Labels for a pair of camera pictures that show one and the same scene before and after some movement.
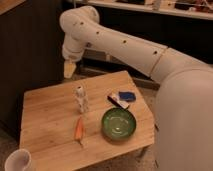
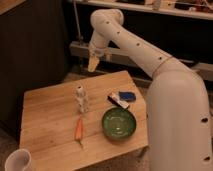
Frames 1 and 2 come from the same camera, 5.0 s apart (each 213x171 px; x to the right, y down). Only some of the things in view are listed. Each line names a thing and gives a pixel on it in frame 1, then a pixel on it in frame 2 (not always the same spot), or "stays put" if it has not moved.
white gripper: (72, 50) -> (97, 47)
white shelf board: (150, 7) stays put
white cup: (18, 160) stays put
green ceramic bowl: (118, 124) stays put
